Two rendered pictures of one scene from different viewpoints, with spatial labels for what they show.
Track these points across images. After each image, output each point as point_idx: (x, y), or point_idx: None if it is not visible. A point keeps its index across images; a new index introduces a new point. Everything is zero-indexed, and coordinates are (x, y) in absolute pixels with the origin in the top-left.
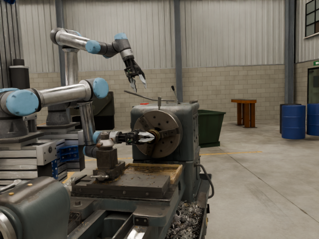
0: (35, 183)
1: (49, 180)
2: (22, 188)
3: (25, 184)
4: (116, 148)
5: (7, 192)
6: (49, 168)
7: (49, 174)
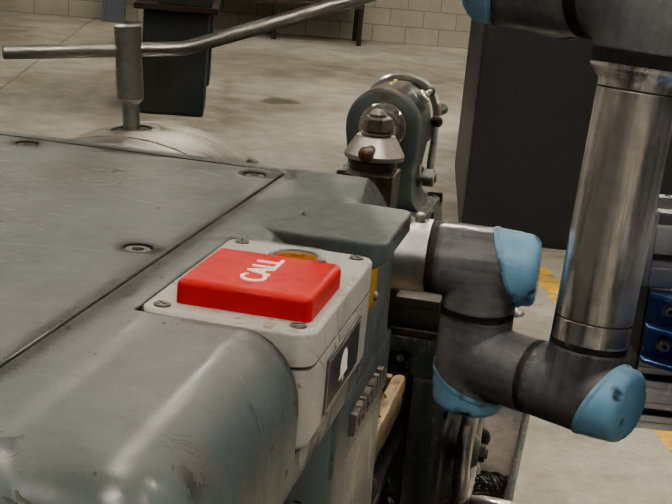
0: (385, 84)
1: (375, 87)
2: (393, 82)
3: (396, 84)
4: (339, 169)
5: (403, 82)
6: (639, 316)
7: (634, 338)
